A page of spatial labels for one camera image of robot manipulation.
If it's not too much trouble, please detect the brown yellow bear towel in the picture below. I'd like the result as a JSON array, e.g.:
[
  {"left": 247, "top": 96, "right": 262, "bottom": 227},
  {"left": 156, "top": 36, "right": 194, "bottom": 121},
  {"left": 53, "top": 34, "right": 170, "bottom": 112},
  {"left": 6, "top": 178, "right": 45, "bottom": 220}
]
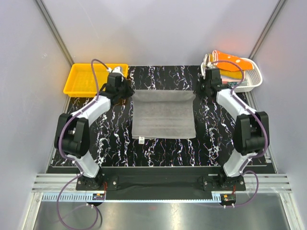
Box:
[{"left": 203, "top": 54, "right": 245, "bottom": 80}]

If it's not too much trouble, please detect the orange white patterned towel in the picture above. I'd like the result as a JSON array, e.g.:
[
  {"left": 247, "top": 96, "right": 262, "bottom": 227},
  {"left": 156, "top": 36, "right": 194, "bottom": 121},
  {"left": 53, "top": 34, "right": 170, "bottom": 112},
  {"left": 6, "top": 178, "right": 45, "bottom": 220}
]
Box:
[{"left": 212, "top": 50, "right": 254, "bottom": 72}]

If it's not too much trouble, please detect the grey towel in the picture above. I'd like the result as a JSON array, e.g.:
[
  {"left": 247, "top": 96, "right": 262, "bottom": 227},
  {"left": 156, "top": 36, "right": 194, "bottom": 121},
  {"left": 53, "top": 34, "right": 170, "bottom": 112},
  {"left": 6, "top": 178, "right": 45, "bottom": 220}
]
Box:
[{"left": 131, "top": 90, "right": 196, "bottom": 139}]

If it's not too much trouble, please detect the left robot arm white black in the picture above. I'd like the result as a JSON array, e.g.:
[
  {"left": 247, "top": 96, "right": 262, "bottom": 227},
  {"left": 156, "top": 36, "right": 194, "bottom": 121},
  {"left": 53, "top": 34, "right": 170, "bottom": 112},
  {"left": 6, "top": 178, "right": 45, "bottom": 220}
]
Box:
[{"left": 54, "top": 72, "right": 134, "bottom": 190}]

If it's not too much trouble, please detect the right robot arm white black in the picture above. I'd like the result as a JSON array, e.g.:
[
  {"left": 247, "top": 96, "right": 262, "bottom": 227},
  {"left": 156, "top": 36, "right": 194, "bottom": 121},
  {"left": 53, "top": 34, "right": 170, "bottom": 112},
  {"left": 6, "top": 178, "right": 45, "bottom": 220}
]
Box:
[{"left": 195, "top": 68, "right": 269, "bottom": 190}]

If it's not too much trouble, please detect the patterned folded towel in basket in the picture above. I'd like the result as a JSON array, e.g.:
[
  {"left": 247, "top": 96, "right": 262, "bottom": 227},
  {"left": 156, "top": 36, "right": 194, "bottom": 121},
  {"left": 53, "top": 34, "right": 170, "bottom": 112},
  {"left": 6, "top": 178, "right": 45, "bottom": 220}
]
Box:
[{"left": 227, "top": 80, "right": 248, "bottom": 87}]

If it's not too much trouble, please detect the yellow plastic bin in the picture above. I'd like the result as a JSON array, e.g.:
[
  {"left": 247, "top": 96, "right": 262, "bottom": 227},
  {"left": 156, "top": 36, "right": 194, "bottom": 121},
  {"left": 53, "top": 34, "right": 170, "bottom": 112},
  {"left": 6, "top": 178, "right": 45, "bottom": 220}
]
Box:
[{"left": 63, "top": 63, "right": 129, "bottom": 98}]

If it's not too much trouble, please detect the white perforated plastic basket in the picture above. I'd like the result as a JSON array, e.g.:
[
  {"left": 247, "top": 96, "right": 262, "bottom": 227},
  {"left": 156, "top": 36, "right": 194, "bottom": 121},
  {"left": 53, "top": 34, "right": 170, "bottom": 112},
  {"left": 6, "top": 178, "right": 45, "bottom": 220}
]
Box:
[{"left": 201, "top": 57, "right": 263, "bottom": 93}]

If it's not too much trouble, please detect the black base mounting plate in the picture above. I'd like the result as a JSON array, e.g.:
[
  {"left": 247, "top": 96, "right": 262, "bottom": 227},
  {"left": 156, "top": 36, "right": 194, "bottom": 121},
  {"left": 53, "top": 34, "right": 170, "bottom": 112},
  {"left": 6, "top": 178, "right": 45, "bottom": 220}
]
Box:
[{"left": 76, "top": 166, "right": 246, "bottom": 201}]

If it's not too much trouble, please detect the left small electronics board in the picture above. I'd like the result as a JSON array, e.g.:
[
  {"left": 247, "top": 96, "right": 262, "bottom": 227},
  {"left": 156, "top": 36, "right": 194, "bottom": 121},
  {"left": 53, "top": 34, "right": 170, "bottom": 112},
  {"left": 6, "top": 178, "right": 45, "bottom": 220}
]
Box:
[{"left": 93, "top": 193, "right": 105, "bottom": 200}]

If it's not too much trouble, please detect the small electronics board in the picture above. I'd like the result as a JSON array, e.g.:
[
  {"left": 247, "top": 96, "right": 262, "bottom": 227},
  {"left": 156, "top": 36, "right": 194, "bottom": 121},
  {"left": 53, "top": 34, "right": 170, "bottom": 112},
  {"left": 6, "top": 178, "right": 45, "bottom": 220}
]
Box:
[
  {"left": 93, "top": 193, "right": 105, "bottom": 200},
  {"left": 221, "top": 194, "right": 236, "bottom": 204}
]

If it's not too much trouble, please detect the right small electronics board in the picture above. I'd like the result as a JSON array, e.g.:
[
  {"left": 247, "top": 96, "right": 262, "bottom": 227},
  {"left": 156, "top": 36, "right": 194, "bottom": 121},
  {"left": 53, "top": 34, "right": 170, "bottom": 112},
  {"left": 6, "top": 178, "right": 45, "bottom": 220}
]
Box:
[{"left": 221, "top": 194, "right": 236, "bottom": 204}]

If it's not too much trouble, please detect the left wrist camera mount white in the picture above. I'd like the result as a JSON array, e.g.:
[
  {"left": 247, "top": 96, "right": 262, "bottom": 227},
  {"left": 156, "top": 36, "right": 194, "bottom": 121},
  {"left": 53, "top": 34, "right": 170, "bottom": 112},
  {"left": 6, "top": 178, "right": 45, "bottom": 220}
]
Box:
[{"left": 107, "top": 66, "right": 124, "bottom": 77}]

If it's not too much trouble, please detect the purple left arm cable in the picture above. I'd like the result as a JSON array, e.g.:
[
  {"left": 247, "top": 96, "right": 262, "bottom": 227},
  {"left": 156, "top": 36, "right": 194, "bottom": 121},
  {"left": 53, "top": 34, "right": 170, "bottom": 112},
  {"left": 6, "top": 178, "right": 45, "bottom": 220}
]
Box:
[{"left": 56, "top": 58, "right": 111, "bottom": 230}]

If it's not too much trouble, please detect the aluminium frame rail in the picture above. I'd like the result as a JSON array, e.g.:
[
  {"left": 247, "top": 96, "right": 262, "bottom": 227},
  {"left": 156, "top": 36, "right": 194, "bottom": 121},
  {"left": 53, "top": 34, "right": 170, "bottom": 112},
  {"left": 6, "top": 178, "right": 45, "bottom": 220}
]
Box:
[{"left": 32, "top": 174, "right": 292, "bottom": 192}]

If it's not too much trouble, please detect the white slotted cable duct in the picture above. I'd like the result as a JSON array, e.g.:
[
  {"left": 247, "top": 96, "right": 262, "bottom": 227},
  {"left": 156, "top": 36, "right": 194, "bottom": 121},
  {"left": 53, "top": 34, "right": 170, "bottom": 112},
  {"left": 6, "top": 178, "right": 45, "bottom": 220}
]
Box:
[{"left": 42, "top": 193, "right": 93, "bottom": 202}]

